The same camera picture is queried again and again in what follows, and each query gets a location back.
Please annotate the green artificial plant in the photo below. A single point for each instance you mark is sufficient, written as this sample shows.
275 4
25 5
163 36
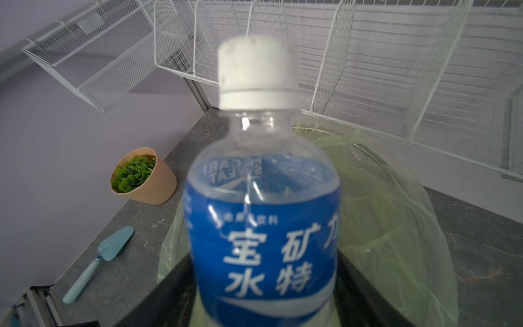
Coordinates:
133 174

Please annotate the beige plant pot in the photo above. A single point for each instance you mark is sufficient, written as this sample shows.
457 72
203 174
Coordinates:
158 188

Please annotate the green bagged waste bin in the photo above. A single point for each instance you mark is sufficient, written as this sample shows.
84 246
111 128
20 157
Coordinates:
388 230

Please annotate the blue label Pocari bottle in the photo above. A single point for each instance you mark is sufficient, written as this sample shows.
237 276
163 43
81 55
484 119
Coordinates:
262 205

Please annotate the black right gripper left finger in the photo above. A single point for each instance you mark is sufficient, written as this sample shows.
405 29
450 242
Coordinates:
170 303

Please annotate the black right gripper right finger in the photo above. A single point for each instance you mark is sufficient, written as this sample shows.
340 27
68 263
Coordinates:
358 303

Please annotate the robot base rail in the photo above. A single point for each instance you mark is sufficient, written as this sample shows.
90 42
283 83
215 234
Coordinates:
35 308

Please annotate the teal garden trowel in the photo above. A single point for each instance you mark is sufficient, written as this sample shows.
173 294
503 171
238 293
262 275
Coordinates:
108 250

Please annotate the white mesh side basket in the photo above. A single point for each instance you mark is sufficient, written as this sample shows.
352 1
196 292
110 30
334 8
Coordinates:
100 54

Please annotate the white wire wall basket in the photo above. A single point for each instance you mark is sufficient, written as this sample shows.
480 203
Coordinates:
442 75

